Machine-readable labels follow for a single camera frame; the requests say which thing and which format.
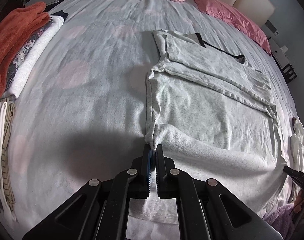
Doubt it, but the white crinkled gauze garment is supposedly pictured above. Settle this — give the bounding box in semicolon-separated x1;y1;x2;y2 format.
291;117;304;172

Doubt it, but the grey t-shirt black collar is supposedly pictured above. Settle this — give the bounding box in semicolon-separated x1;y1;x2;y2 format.
126;29;293;240

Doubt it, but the person's right hand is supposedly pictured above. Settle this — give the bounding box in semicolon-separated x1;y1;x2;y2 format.
293;189;304;213

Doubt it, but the purple fleece sleeve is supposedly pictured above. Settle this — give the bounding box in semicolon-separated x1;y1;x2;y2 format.
263;204;295;239

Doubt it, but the right white black nightstand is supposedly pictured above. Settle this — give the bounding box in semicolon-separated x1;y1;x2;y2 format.
268;37;297;83

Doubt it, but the striped olive folded garment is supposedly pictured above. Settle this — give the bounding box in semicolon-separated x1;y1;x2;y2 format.
1;103;15;212

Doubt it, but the white folded garment stack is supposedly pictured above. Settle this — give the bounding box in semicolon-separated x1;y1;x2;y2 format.
0;101;17;225

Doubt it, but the floral dark folded garment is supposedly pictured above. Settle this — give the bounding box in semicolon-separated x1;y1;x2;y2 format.
5;18;53;90

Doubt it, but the white folded knit garment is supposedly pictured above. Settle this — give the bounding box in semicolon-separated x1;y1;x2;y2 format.
2;16;64;100

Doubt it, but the dark pink pillow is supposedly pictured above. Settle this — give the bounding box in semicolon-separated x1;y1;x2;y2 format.
193;0;272;56

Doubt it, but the navy folded garment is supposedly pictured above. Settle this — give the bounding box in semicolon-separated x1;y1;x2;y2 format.
51;10;69;21

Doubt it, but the orange folded fleece garment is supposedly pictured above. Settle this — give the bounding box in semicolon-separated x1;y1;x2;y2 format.
0;2;50;98

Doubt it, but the wall switch panel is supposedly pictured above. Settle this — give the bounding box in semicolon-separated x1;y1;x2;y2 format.
265;20;279;36

